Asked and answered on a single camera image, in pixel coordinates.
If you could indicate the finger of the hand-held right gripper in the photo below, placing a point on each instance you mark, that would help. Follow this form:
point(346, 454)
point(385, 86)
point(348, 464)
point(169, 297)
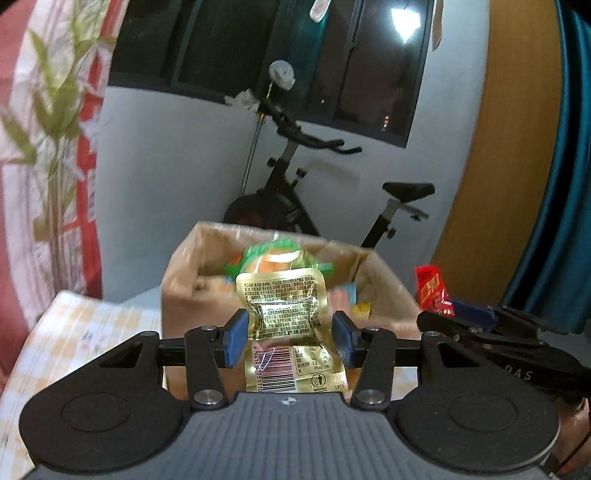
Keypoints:
point(443, 325)
point(475, 314)

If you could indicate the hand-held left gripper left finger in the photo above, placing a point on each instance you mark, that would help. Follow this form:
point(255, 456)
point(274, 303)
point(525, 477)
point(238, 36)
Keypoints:
point(235, 339)

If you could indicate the metal pole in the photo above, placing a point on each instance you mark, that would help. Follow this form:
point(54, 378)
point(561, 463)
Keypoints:
point(253, 152)

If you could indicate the black exercise bike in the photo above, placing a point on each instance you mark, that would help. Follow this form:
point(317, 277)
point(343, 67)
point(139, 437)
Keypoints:
point(277, 184)

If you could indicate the gold snack pouch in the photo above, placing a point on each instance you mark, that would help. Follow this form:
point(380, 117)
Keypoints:
point(286, 300)

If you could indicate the person's right hand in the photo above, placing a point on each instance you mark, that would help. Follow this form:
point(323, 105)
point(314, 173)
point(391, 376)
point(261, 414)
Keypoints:
point(572, 424)

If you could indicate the printed wall cloth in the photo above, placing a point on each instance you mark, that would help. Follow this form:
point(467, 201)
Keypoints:
point(46, 138)

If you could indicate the checked tablecloth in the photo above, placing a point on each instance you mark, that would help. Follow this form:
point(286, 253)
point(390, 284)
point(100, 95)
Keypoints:
point(69, 332)

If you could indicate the wooden panel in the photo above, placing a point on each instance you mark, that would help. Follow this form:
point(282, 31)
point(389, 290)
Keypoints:
point(508, 138)

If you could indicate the blue snack packet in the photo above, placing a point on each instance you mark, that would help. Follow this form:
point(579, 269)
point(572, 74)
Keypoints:
point(346, 295)

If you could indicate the yellow chip bag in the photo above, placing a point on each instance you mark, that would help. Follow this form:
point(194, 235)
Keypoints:
point(362, 309)

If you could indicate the green chip bag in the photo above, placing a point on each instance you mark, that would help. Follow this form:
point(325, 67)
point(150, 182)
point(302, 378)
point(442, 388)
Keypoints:
point(272, 258)

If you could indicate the cardboard box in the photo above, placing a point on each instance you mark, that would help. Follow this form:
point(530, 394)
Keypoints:
point(184, 286)

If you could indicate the red snack packet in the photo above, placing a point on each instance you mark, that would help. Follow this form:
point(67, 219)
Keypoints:
point(431, 290)

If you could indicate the dark window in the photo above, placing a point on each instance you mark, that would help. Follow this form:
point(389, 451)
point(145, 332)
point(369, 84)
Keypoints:
point(231, 46)

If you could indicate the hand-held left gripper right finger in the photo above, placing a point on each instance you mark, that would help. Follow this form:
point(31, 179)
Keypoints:
point(344, 339)

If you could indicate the blue curtain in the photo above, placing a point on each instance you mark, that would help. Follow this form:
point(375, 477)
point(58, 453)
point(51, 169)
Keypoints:
point(572, 184)

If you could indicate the tan paper strip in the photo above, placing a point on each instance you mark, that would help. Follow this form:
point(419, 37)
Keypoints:
point(437, 25)

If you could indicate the white crumpled ball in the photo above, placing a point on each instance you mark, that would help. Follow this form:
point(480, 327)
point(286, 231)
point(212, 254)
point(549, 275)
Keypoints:
point(281, 74)

